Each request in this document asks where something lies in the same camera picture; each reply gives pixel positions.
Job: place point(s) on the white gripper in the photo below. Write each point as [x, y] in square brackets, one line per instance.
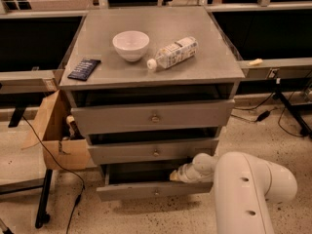
[185, 175]

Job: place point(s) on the grey bottom drawer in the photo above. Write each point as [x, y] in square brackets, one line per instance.
[137, 180]

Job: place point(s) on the grey drawer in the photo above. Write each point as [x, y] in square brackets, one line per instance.
[152, 150]
[151, 117]
[137, 180]

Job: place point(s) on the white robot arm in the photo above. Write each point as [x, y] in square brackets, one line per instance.
[243, 187]

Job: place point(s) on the grey middle drawer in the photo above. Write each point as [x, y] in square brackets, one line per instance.
[152, 150]

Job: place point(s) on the grey top drawer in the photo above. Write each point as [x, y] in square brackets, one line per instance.
[151, 117]

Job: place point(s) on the grey drawer cabinet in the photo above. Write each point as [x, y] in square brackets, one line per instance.
[212, 74]

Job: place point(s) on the clear plastic bottle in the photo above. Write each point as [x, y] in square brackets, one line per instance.
[174, 53]

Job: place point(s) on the brown cardboard box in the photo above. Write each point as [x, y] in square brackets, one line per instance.
[49, 129]

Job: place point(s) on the white ceramic bowl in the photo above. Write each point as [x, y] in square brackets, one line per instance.
[131, 45]

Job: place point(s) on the black table leg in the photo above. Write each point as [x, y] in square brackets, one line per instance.
[42, 216]

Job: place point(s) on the dark blue snack packet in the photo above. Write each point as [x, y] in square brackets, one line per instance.
[84, 69]

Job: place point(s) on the black stand leg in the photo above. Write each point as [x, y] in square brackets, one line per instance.
[306, 131]

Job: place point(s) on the small cream foam piece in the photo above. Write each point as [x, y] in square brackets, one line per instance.
[255, 62]

